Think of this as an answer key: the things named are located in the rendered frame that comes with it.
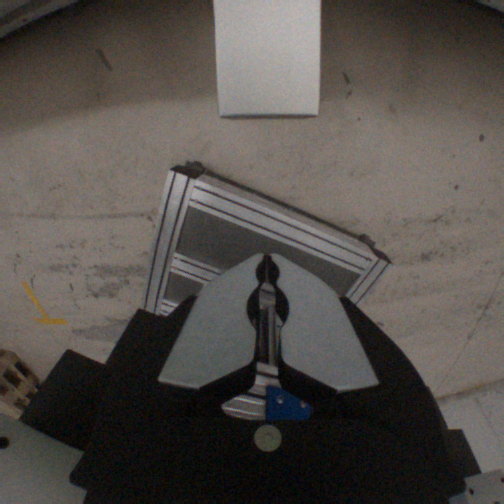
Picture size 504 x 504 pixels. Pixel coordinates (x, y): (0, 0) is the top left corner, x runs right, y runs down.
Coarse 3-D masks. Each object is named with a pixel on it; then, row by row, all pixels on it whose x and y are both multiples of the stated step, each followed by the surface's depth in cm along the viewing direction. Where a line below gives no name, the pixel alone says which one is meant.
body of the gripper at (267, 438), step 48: (144, 432) 4; (192, 432) 4; (240, 432) 5; (288, 432) 4; (336, 432) 4; (384, 432) 4; (96, 480) 3; (144, 480) 4; (192, 480) 4; (240, 480) 4; (288, 480) 4; (336, 480) 4; (384, 480) 3; (432, 480) 3
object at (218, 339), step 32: (256, 256) 12; (224, 288) 10; (256, 288) 10; (192, 320) 8; (224, 320) 8; (192, 352) 7; (224, 352) 7; (256, 352) 8; (192, 384) 6; (224, 384) 6
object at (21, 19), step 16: (16, 0) 41; (32, 0) 45; (48, 0) 46; (64, 0) 48; (80, 0) 53; (96, 0) 56; (464, 0) 48; (480, 0) 43; (496, 0) 39; (0, 16) 44; (16, 16) 46; (32, 16) 49; (48, 16) 56; (0, 32) 50; (16, 32) 57
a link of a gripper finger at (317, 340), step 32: (288, 288) 10; (320, 288) 10; (288, 320) 8; (320, 320) 8; (288, 352) 7; (320, 352) 7; (352, 352) 7; (288, 384) 7; (320, 384) 6; (352, 384) 6
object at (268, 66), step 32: (224, 0) 5; (256, 0) 5; (288, 0) 5; (320, 0) 5; (224, 32) 5; (256, 32) 5; (288, 32) 5; (320, 32) 5; (224, 64) 6; (256, 64) 6; (288, 64) 6; (320, 64) 6; (224, 96) 6; (256, 96) 6; (288, 96) 6
